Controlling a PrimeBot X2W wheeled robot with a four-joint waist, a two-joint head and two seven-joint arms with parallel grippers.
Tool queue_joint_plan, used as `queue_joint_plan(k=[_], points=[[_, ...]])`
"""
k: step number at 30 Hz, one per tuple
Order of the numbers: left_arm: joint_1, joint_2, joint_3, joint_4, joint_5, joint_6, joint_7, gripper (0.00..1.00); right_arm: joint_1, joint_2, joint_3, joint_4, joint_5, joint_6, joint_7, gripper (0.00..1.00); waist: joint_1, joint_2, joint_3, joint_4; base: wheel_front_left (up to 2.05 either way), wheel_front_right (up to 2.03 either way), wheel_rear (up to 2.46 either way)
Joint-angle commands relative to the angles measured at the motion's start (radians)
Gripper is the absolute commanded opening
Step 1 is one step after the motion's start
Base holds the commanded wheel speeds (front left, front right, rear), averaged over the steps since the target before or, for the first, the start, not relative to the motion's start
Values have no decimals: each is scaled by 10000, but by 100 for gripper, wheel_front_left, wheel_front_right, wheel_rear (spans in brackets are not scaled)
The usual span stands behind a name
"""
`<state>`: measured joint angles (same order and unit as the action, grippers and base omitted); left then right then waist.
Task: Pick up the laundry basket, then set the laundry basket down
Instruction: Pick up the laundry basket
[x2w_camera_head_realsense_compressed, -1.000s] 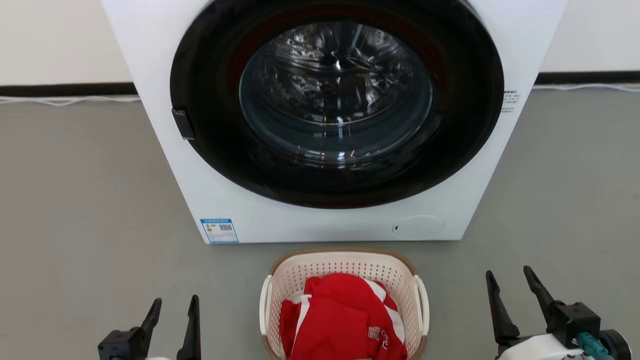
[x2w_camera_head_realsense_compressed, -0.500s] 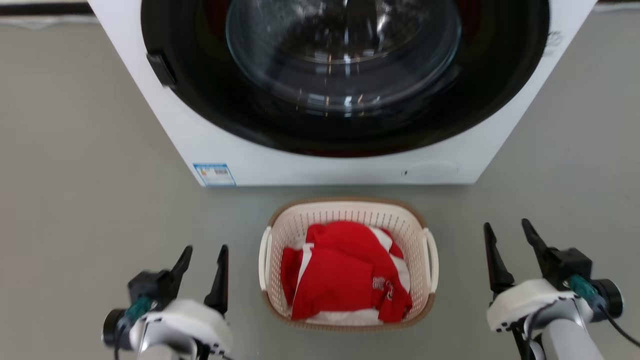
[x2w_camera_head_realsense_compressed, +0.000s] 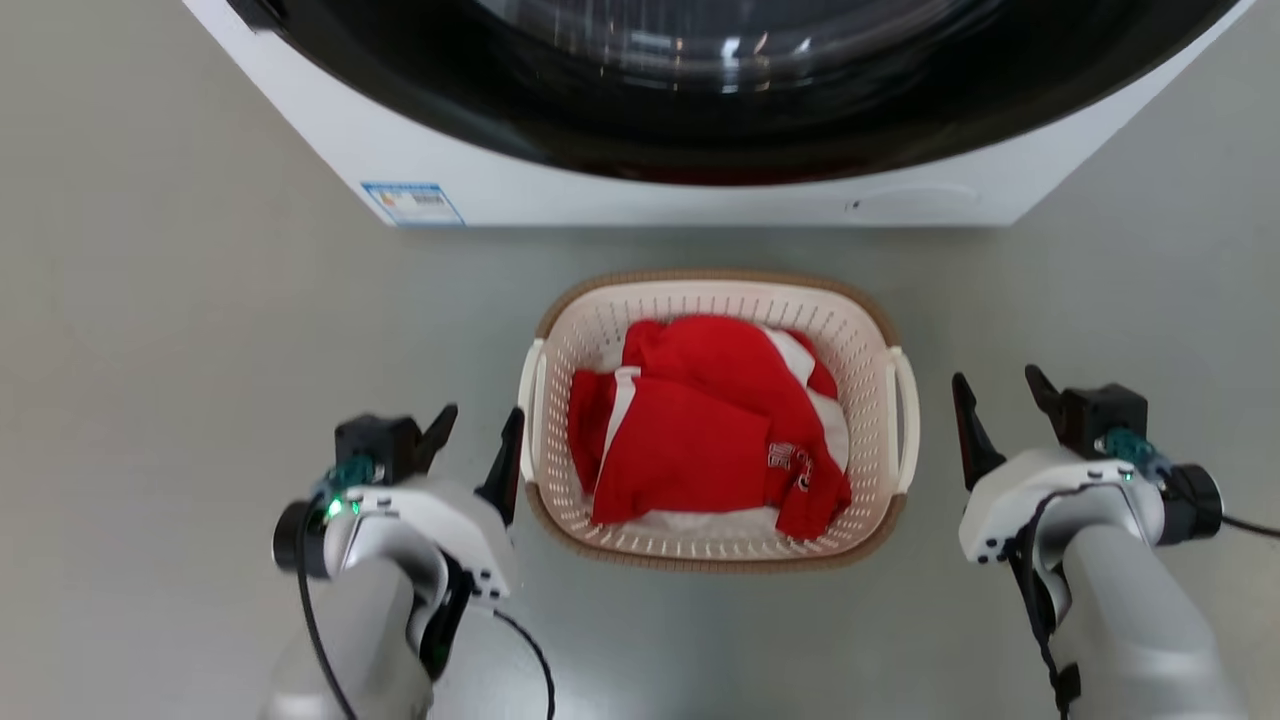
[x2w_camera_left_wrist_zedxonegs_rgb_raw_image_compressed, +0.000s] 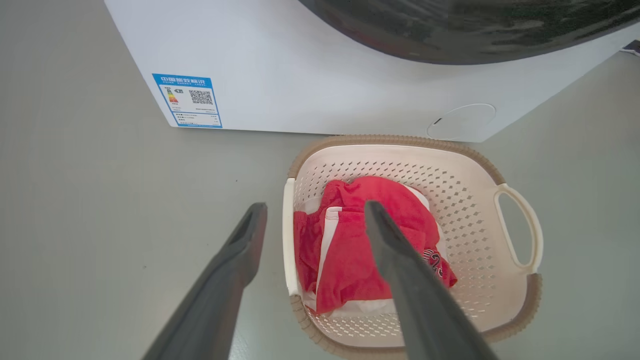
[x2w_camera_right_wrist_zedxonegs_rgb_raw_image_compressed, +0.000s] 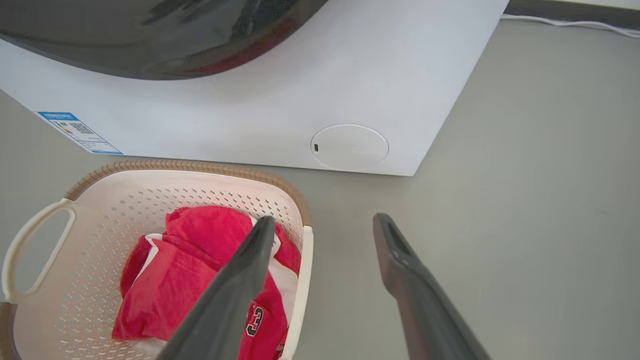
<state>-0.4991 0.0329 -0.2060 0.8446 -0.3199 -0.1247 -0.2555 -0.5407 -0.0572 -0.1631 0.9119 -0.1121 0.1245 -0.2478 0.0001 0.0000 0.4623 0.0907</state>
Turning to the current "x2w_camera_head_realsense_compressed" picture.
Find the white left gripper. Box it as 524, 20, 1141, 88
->
322, 403, 526, 604

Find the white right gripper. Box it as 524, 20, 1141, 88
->
951, 364, 1167, 564

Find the cream perforated laundry basket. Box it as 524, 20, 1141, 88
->
517, 269, 920, 573

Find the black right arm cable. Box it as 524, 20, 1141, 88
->
1005, 487, 1280, 720

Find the black round washing machine door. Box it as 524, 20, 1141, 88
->
226, 0, 1244, 187

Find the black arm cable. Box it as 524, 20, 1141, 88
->
294, 500, 557, 720
1005, 487, 1280, 720

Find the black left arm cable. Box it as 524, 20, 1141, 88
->
294, 500, 557, 720

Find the white washing machine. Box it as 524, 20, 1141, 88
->
181, 0, 1258, 229

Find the red white garment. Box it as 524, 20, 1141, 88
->
567, 315, 853, 542

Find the blue white energy label sticker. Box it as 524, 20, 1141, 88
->
361, 182, 466, 228

